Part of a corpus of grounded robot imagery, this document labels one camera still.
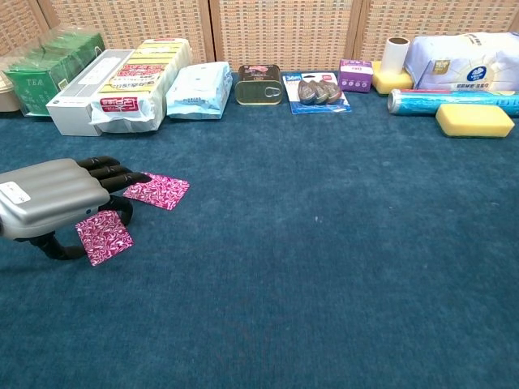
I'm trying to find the yellow sponge multipack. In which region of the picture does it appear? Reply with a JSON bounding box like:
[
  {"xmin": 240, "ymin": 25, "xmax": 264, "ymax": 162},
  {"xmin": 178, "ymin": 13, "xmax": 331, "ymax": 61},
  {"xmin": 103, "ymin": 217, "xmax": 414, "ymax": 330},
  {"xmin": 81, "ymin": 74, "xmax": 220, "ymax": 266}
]
[{"xmin": 88, "ymin": 37, "xmax": 194, "ymax": 135}]

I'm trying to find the yellow sponge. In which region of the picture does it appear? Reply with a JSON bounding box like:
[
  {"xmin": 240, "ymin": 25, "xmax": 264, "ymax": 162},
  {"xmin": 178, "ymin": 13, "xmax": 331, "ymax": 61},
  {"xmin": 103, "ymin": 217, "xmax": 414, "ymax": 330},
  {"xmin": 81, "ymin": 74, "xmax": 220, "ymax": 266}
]
[
  {"xmin": 371, "ymin": 60, "xmax": 414, "ymax": 96},
  {"xmin": 435, "ymin": 103, "xmax": 516, "ymax": 139}
]

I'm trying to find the white power strip box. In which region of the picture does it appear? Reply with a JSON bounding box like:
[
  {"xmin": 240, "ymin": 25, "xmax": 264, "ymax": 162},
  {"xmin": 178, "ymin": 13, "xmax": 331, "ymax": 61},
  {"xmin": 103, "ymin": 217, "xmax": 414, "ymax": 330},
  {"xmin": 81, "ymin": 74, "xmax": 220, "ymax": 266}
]
[{"xmin": 45, "ymin": 49, "xmax": 137, "ymax": 137}]

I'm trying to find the blue cling wrap roll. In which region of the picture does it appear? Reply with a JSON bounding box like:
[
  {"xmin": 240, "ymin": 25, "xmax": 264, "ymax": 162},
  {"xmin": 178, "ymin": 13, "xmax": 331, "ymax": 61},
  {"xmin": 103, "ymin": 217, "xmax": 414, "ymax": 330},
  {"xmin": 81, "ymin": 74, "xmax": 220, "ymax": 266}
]
[{"xmin": 387, "ymin": 88, "xmax": 519, "ymax": 118}]

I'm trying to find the white paper roll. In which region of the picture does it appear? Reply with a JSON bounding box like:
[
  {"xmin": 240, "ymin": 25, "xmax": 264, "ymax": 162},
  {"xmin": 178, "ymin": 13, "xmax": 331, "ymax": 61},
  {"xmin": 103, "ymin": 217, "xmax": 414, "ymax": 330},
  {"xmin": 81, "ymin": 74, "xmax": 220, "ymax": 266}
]
[{"xmin": 383, "ymin": 36, "xmax": 411, "ymax": 77}]

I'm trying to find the blue correction tape blister pack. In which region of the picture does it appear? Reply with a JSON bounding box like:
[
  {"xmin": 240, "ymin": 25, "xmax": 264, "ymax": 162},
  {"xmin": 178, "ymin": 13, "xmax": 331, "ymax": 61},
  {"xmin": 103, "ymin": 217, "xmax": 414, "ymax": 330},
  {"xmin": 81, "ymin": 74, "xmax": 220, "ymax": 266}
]
[{"xmin": 282, "ymin": 71, "xmax": 353, "ymax": 116}]

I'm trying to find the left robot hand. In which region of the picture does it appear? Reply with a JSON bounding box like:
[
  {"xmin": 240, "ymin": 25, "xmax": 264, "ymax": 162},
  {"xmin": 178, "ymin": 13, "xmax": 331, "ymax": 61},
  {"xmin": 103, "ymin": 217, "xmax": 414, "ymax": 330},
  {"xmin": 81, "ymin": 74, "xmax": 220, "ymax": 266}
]
[{"xmin": 0, "ymin": 155, "xmax": 152, "ymax": 262}]

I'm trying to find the light blue wet wipes pack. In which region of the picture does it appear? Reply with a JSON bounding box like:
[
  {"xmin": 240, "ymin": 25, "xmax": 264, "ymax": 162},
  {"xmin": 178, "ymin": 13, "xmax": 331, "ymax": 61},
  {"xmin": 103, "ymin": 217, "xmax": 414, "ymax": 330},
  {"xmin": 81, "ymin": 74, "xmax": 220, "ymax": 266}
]
[{"xmin": 165, "ymin": 61, "xmax": 233, "ymax": 121}]

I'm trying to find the white tissue pack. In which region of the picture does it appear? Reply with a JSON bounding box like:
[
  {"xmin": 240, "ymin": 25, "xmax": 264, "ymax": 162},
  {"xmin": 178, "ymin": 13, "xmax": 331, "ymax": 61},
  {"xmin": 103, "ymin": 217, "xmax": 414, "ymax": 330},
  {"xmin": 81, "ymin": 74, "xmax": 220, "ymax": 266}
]
[{"xmin": 403, "ymin": 32, "xmax": 519, "ymax": 92}]

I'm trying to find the blue felt table cover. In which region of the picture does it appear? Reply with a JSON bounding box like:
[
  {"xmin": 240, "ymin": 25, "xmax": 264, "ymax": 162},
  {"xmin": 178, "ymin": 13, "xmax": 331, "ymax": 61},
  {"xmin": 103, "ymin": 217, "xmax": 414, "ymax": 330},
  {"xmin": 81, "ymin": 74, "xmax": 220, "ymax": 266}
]
[{"xmin": 0, "ymin": 72, "xmax": 519, "ymax": 389}]

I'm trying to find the small purple box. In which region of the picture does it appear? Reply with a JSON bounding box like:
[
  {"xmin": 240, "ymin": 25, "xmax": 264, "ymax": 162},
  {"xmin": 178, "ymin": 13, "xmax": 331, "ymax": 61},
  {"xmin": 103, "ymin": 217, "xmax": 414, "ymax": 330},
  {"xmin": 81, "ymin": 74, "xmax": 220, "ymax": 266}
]
[{"xmin": 337, "ymin": 58, "xmax": 374, "ymax": 93}]

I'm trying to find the black and gold meat tin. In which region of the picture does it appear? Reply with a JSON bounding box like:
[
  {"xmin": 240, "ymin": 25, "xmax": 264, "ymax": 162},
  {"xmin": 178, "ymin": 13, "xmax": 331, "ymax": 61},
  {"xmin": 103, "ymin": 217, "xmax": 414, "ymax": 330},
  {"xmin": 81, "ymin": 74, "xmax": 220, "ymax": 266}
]
[{"xmin": 234, "ymin": 63, "xmax": 284, "ymax": 107}]

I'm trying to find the beige lidded lunch box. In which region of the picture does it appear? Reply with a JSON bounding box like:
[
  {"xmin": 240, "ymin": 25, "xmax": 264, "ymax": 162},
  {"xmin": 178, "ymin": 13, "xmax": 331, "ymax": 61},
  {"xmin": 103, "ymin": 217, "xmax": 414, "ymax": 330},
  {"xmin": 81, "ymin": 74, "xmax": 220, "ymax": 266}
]
[{"xmin": 0, "ymin": 72, "xmax": 24, "ymax": 113}]

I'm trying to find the clear box of green teabags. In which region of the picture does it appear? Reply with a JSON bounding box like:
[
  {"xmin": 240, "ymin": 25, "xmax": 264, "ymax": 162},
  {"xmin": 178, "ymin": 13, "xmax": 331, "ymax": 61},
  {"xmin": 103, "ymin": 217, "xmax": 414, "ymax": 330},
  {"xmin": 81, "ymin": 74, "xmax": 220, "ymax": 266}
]
[{"xmin": 2, "ymin": 30, "xmax": 107, "ymax": 118}]

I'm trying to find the woven bamboo folding screen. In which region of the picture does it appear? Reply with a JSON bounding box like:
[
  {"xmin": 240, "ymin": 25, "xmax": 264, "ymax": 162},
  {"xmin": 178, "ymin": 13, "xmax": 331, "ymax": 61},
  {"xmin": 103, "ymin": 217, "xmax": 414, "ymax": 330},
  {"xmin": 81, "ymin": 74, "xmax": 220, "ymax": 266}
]
[{"xmin": 0, "ymin": 0, "xmax": 519, "ymax": 74}]

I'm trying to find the pink patterned napkin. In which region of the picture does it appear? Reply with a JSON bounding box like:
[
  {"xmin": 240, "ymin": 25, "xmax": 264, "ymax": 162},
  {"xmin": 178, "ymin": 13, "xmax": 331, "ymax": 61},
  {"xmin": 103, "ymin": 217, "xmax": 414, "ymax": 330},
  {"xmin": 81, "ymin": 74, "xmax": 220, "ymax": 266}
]
[
  {"xmin": 75, "ymin": 209, "xmax": 135, "ymax": 267},
  {"xmin": 122, "ymin": 173, "xmax": 191, "ymax": 212}
]

